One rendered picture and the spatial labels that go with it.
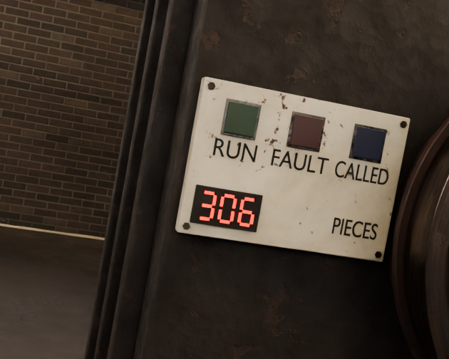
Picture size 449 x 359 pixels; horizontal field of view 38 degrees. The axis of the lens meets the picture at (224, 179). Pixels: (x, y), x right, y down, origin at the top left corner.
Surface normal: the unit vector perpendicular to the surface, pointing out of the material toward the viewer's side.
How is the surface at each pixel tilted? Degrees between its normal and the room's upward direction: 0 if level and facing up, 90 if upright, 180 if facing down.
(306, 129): 90
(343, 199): 90
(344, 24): 90
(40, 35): 90
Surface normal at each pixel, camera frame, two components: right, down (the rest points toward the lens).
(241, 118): 0.22, 0.09
